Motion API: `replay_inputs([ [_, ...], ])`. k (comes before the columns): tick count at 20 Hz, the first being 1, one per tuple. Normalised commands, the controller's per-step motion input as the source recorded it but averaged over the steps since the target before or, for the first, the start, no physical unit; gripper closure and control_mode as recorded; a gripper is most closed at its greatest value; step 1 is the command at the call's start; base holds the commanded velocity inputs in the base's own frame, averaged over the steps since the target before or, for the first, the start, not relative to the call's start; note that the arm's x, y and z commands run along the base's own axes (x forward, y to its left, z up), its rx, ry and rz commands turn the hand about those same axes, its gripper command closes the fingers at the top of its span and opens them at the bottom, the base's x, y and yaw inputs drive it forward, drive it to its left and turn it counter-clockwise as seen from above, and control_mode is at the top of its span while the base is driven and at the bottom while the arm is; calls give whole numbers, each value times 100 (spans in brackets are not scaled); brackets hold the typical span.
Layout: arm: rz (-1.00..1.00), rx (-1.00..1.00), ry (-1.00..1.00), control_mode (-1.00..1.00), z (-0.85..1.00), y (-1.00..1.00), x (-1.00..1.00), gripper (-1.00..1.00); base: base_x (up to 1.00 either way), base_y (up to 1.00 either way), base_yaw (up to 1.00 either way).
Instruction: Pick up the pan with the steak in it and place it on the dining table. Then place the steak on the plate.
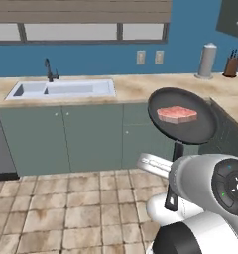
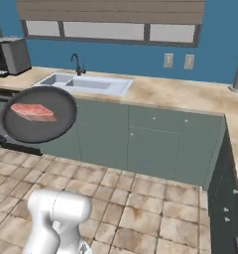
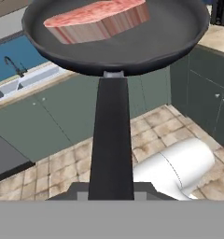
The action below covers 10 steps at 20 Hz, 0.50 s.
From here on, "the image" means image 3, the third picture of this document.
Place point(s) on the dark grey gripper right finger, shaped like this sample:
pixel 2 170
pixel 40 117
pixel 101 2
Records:
pixel 145 192

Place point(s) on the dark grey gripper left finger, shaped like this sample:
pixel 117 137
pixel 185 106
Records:
pixel 78 192

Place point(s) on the black frying pan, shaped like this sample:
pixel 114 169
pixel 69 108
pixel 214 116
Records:
pixel 112 130

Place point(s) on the raw red steak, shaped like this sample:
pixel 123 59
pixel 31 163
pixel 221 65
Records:
pixel 95 21

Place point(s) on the white rounded cylinder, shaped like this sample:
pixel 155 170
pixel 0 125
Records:
pixel 176 168

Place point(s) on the long green cupboard run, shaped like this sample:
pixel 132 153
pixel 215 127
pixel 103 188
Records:
pixel 54 121

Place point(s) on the dark grey dishwasher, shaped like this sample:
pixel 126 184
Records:
pixel 6 157

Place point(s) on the short green cupboard run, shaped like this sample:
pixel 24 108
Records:
pixel 204 96

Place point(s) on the grey steel sink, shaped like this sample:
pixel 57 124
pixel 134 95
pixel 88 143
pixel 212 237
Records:
pixel 26 81

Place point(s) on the black sink tap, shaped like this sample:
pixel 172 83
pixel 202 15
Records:
pixel 16 67

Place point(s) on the black ribbed appliance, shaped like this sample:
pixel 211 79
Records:
pixel 222 11

